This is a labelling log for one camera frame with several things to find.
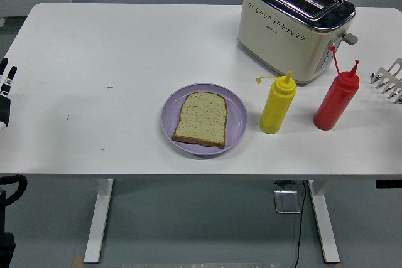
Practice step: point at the metal floor outlet plate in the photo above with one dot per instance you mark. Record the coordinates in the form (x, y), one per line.
(287, 202)

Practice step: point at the metal toast rack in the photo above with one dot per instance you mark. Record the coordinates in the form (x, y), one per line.
(389, 79)

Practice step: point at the black table control box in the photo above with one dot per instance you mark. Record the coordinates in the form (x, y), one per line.
(387, 184)

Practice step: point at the yellow squeeze bottle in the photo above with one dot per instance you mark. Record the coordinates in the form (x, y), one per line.
(276, 108)

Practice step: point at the cream and chrome toaster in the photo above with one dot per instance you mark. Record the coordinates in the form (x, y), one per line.
(282, 39)

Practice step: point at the red squeeze bottle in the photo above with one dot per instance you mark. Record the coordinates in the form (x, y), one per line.
(336, 101)

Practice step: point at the white table leg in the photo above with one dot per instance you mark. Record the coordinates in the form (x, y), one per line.
(99, 217)
(325, 217)

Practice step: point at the purple plate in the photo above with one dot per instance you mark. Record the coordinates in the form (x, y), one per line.
(234, 117)

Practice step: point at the bread slice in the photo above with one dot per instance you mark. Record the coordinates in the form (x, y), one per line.
(202, 119)

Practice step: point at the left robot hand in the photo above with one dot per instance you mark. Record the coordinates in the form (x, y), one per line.
(3, 108)

